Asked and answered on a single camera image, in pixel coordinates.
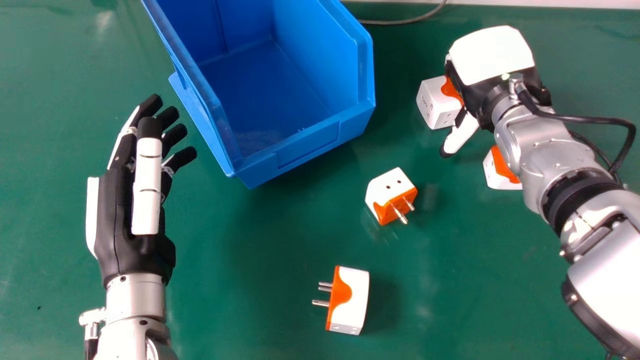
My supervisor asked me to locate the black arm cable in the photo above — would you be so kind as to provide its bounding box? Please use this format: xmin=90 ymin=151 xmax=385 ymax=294
xmin=508 ymin=79 xmax=637 ymax=187

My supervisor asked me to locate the white-and-orange plug adapter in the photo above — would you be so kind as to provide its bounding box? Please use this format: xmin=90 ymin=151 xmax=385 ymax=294
xmin=364 ymin=167 xmax=419 ymax=227
xmin=482 ymin=145 xmax=523 ymax=191
xmin=312 ymin=265 xmax=370 ymax=336
xmin=416 ymin=76 xmax=466 ymax=131

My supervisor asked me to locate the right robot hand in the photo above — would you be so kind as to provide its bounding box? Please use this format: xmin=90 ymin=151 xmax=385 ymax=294
xmin=439 ymin=25 xmax=552 ymax=159

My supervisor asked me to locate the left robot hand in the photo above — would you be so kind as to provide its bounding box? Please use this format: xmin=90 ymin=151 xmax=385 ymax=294
xmin=85 ymin=94 xmax=198 ymax=289

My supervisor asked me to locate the blue plastic bin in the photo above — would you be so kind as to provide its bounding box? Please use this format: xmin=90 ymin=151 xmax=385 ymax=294
xmin=140 ymin=0 xmax=377 ymax=190

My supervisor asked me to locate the grey table cable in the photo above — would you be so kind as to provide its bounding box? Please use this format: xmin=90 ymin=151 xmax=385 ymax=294
xmin=357 ymin=0 xmax=448 ymax=26

